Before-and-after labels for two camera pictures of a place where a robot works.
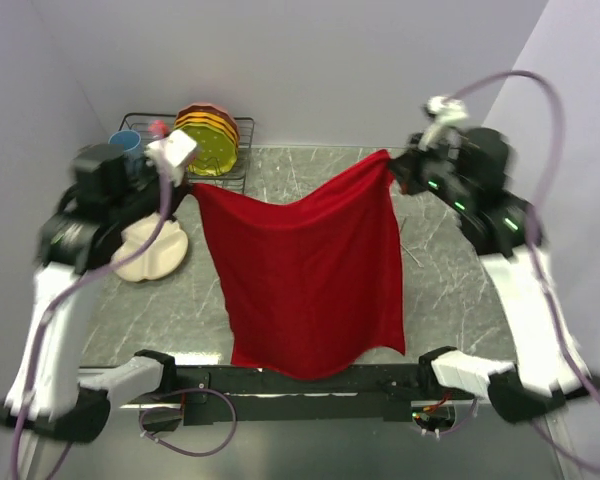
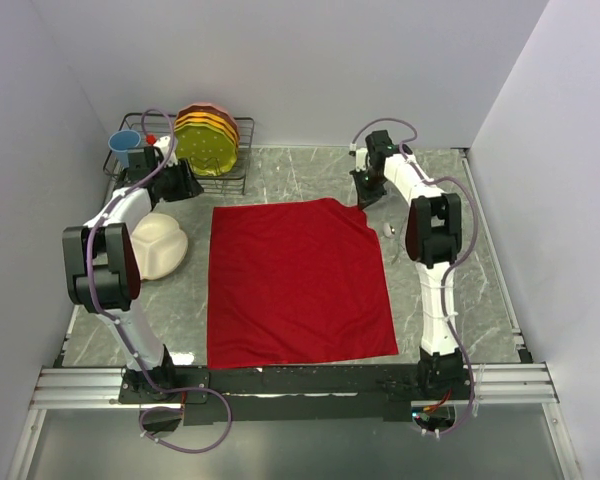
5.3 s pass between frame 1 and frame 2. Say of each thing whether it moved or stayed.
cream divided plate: stayed
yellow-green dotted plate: stayed
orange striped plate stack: stayed
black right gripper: moved
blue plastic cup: stayed
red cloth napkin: moved
